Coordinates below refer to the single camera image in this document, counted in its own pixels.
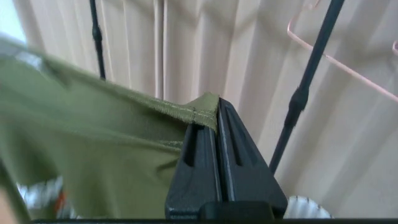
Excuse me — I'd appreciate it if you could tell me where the green long-sleeved shirt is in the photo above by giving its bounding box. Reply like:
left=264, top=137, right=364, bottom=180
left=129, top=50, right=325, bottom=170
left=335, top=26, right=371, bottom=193
left=0, top=36, right=220, bottom=220

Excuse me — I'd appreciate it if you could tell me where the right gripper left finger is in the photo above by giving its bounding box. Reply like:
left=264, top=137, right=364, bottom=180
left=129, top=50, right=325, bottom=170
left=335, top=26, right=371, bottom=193
left=164, top=123, right=223, bottom=219

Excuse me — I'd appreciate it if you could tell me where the white laundry basket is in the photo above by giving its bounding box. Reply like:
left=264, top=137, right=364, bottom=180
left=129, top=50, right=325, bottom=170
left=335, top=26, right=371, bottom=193
left=283, top=195, right=333, bottom=220

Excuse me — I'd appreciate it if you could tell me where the pink clothes hanger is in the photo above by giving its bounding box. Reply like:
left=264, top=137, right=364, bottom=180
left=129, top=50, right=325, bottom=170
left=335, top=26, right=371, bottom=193
left=286, top=0, right=398, bottom=104

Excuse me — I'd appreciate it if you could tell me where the black clothes rack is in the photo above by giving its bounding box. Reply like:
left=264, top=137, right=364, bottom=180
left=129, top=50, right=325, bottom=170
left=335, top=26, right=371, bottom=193
left=89, top=0, right=346, bottom=175

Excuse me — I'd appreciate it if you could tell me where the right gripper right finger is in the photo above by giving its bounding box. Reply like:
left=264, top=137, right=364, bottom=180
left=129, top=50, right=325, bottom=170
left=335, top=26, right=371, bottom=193
left=216, top=97, right=289, bottom=218

